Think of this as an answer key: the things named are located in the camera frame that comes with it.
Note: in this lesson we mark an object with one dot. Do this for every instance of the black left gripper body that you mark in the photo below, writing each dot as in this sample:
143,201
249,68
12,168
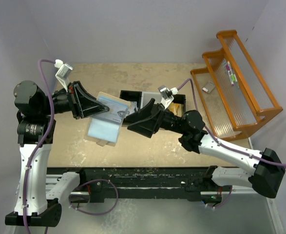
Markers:
72,97

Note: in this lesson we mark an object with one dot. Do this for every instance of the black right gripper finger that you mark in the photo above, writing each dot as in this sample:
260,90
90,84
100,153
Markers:
141,114
143,127

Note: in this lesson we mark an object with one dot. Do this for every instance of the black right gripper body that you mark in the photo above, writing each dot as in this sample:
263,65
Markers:
169,122

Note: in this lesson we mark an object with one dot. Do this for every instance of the white patterned credit card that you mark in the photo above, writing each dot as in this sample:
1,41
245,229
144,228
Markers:
117,111

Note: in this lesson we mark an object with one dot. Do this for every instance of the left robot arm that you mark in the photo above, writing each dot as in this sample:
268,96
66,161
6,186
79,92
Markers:
35,206

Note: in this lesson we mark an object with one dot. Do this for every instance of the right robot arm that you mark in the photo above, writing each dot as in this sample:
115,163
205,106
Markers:
260,170

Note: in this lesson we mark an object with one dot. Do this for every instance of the white cards in bin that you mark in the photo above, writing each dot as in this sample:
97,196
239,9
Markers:
132,108

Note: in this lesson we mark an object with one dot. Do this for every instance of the gold cards in bin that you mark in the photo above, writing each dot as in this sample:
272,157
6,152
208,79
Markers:
176,108

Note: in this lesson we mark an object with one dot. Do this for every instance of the small grey red box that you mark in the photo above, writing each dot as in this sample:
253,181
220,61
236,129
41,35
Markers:
208,87

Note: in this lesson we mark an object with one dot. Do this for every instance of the orange wooden rack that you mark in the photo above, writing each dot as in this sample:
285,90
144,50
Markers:
234,114

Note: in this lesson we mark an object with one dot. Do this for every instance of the markers on rack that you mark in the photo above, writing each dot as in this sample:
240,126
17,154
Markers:
231,74

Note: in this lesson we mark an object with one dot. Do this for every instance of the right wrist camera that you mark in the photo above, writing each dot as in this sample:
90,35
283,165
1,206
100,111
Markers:
167,95

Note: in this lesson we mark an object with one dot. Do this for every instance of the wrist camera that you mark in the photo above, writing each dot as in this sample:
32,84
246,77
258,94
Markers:
62,74
167,95

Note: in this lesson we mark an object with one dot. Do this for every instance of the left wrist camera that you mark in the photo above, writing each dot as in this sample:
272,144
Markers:
62,74

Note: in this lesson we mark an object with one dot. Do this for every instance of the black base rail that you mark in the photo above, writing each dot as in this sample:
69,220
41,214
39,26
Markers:
190,183

